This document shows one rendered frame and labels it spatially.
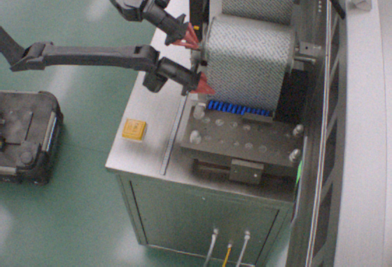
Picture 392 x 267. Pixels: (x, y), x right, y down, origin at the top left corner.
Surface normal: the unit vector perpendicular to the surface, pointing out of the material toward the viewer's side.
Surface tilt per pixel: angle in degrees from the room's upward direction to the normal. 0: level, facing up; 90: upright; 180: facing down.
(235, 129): 0
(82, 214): 0
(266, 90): 90
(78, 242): 0
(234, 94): 90
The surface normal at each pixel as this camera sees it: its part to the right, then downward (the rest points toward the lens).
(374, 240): 0.00, -0.56
